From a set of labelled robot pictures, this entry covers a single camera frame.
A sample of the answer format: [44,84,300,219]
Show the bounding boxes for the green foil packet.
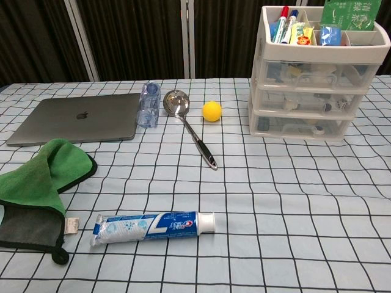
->
[320,0,376,32]

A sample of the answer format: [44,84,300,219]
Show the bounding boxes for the blue white toothpaste tube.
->
[89,211,216,248]

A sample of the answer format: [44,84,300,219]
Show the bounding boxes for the green grey microfibre cloth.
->
[0,138,98,266]

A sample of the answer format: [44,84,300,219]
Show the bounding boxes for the black folding screen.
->
[0,0,391,84]

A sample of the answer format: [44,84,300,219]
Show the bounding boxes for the yellow ball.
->
[202,101,222,123]

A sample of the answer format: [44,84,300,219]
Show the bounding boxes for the clear drawer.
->
[261,59,381,90]
[252,113,353,140]
[257,87,365,118]

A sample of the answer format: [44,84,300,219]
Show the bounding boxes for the clear top drawer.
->
[261,59,381,90]

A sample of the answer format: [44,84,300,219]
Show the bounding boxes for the clear plastic water bottle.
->
[136,81,162,129]

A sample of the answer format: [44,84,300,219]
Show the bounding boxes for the yellow snack packet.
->
[288,22,316,46]

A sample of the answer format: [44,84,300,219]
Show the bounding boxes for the clear bottom drawer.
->
[252,113,353,140]

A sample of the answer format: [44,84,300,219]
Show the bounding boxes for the clear middle drawer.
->
[257,87,365,118]

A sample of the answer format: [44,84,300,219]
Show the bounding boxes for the blue checked tablecloth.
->
[0,76,391,293]

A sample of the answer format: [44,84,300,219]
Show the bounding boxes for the blue eraser block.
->
[268,21,280,41]

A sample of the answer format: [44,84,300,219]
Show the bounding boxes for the clear plastic drawer unit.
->
[249,5,391,142]

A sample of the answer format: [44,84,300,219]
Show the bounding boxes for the grey closed laptop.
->
[5,93,141,147]

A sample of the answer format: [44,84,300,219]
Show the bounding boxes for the blue plastic packet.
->
[319,25,343,46]

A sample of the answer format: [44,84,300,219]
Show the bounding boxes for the blue cap whiteboard marker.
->
[277,9,300,45]

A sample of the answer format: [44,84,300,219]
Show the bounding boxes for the steel ladle black handle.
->
[163,90,219,172]

